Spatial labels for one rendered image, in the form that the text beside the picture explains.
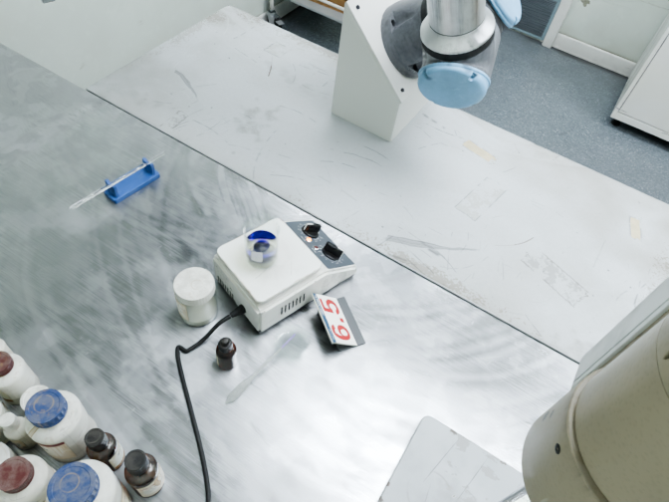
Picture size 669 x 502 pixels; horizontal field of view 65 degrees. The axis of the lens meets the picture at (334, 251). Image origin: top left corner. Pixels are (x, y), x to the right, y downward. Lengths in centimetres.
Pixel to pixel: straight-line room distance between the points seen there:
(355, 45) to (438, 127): 28
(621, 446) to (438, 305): 64
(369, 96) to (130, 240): 54
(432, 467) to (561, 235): 54
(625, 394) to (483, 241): 75
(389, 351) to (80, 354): 46
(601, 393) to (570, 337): 66
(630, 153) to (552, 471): 278
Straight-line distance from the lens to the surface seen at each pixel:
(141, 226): 98
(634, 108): 310
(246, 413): 78
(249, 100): 122
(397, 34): 108
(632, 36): 359
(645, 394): 28
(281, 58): 136
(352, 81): 113
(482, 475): 80
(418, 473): 77
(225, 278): 82
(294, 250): 81
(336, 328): 81
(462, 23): 86
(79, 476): 65
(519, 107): 305
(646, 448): 28
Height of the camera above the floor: 163
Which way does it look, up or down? 52 degrees down
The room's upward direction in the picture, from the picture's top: 10 degrees clockwise
